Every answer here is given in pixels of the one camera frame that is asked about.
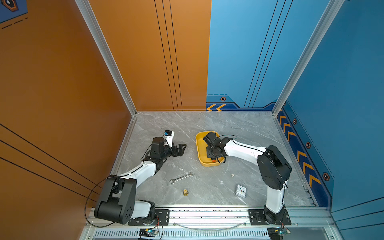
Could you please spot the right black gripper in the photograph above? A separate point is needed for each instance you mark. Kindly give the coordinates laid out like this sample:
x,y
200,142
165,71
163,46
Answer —
x,y
209,155

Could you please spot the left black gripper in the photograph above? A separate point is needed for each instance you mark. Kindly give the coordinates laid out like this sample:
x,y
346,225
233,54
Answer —
x,y
180,151

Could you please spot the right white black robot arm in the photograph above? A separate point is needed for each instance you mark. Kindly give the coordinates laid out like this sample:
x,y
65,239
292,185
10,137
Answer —
x,y
274,168

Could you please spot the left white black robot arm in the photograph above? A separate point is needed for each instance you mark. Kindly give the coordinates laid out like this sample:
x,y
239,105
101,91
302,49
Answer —
x,y
117,202

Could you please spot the yellow plastic bin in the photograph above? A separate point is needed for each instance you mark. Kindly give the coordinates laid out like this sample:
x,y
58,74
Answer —
x,y
202,149

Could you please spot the silver open-end wrench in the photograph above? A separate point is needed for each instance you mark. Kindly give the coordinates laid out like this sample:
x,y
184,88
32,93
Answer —
x,y
173,181

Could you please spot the small brass fitting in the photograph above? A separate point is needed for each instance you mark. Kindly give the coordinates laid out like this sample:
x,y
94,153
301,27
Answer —
x,y
186,192

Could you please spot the small white square clock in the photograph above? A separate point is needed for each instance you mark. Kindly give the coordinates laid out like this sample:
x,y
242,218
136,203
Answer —
x,y
241,191

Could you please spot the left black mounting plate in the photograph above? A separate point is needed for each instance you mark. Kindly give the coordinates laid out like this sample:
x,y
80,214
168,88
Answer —
x,y
162,215

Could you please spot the black mounting plate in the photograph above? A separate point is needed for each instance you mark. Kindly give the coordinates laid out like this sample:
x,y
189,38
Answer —
x,y
162,215
260,217

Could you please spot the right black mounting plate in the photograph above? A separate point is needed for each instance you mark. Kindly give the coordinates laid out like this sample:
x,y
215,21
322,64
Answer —
x,y
260,217

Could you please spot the left circuit board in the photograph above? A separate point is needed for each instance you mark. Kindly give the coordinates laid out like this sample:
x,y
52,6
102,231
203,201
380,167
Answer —
x,y
148,234

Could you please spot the circuit board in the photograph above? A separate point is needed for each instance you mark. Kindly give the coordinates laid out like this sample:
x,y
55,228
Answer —
x,y
277,233
148,234

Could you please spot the right circuit board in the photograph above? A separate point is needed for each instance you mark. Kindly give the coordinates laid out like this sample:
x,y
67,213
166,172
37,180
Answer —
x,y
277,233

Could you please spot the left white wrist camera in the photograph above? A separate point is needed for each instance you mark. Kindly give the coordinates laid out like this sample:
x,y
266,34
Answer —
x,y
168,136

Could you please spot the aluminium front rail frame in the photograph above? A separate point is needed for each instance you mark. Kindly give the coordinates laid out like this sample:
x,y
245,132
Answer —
x,y
220,223

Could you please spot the left aluminium corner post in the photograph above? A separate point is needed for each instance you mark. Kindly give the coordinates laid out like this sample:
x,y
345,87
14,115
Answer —
x,y
101,42

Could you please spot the aluminium corner post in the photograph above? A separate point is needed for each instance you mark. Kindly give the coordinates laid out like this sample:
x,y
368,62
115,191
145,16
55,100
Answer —
x,y
101,42
328,16

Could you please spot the right aluminium corner post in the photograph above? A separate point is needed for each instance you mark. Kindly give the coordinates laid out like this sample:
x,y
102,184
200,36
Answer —
x,y
328,16

